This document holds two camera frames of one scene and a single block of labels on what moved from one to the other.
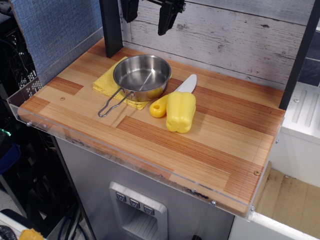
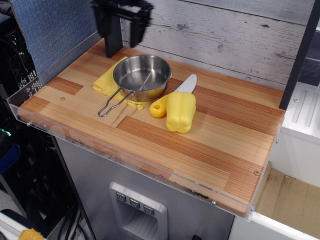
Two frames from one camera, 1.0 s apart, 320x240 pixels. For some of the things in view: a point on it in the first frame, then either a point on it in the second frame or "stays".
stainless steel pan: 144,77 stays
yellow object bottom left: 30,234 stays
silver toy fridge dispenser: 138,217 stays
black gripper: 169,11 → 139,11
